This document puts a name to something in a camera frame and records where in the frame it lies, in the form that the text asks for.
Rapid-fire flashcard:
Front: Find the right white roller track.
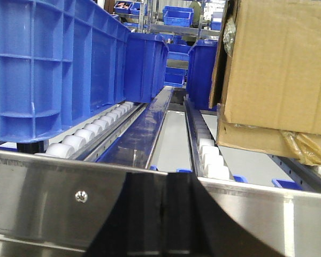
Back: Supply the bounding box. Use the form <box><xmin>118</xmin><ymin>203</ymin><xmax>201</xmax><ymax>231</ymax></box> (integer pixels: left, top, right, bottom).
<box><xmin>184</xmin><ymin>96</ymin><xmax>234</xmax><ymax>181</ymax></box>

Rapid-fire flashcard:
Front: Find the steel front rail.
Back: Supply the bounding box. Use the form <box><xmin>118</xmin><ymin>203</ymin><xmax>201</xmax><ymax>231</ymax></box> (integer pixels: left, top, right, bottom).
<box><xmin>0</xmin><ymin>150</ymin><xmax>321</xmax><ymax>256</ymax></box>

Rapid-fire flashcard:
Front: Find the tall cardboard box on rollers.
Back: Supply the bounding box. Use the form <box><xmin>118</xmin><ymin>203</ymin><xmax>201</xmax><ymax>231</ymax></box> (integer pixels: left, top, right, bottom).
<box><xmin>209</xmin><ymin>1</ymin><xmax>321</xmax><ymax>165</ymax></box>

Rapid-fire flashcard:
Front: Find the dark blue bin behind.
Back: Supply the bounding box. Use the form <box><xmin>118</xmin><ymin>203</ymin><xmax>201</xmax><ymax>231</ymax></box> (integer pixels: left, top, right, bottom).
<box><xmin>124</xmin><ymin>33</ymin><xmax>169</xmax><ymax>103</ymax></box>

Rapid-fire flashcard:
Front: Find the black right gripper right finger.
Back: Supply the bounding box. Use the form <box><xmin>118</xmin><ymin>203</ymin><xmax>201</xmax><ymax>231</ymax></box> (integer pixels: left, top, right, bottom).
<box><xmin>164</xmin><ymin>173</ymin><xmax>281</xmax><ymax>256</ymax></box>

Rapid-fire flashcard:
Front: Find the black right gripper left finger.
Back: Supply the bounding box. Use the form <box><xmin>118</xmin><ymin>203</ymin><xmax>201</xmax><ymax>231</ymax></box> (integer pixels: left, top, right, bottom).
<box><xmin>85</xmin><ymin>172</ymin><xmax>166</xmax><ymax>256</ymax></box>

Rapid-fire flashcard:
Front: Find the steel centre guide rail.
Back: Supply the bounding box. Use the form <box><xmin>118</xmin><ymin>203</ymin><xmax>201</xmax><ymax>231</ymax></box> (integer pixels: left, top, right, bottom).
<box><xmin>97</xmin><ymin>86</ymin><xmax>174</xmax><ymax>169</ymax></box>

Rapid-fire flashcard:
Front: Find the white roller track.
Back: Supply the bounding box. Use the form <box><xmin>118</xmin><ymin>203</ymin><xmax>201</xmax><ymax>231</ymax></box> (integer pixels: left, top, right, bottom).
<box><xmin>36</xmin><ymin>102</ymin><xmax>147</xmax><ymax>161</ymax></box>
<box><xmin>184</xmin><ymin>96</ymin><xmax>234</xmax><ymax>181</ymax></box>

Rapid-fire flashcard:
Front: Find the left white roller track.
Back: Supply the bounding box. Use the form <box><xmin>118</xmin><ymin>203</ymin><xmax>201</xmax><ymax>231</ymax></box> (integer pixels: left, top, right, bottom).
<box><xmin>36</xmin><ymin>102</ymin><xmax>147</xmax><ymax>161</ymax></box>

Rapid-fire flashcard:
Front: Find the dark blue bin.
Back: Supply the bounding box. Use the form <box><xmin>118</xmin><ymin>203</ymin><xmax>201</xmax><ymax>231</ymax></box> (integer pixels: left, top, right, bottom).
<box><xmin>124</xmin><ymin>33</ymin><xmax>169</xmax><ymax>103</ymax></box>
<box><xmin>186</xmin><ymin>40</ymin><xmax>218</xmax><ymax>111</ymax></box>

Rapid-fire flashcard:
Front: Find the dark blue bin right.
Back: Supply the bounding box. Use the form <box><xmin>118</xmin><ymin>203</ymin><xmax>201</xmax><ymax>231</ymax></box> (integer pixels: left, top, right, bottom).
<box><xmin>186</xmin><ymin>40</ymin><xmax>218</xmax><ymax>111</ymax></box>

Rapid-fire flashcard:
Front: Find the large blue plastic crate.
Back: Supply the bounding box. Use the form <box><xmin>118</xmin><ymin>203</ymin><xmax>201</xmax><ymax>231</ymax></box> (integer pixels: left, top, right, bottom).
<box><xmin>0</xmin><ymin>1</ymin><xmax>129</xmax><ymax>143</ymax></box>

